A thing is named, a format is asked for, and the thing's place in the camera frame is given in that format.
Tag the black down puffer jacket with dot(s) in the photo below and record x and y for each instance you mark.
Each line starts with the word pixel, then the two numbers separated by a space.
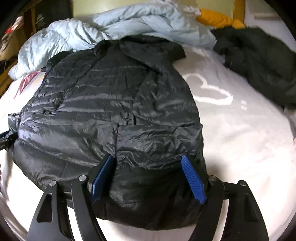
pixel 124 98

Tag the dark bag with label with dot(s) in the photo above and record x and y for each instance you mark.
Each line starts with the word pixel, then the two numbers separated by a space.
pixel 40 14

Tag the white printed bed sheet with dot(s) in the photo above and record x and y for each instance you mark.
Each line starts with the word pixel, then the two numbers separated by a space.
pixel 246 138

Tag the light blue quilt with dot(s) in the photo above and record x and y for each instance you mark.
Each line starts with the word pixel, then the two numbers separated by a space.
pixel 166 19

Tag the pink cloth strip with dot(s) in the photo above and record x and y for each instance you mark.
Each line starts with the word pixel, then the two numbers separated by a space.
pixel 25 82

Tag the yellow orange garment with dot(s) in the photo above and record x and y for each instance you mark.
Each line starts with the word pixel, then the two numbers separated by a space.
pixel 218 20

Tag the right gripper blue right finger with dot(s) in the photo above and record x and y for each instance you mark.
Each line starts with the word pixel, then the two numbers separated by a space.
pixel 194 179

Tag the wooden bed frame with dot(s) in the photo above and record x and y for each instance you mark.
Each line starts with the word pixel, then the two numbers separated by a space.
pixel 5 79

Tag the dark green black coat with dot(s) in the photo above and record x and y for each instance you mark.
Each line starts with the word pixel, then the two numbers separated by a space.
pixel 265 61

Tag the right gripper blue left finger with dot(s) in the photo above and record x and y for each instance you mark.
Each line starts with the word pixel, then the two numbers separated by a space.
pixel 100 177

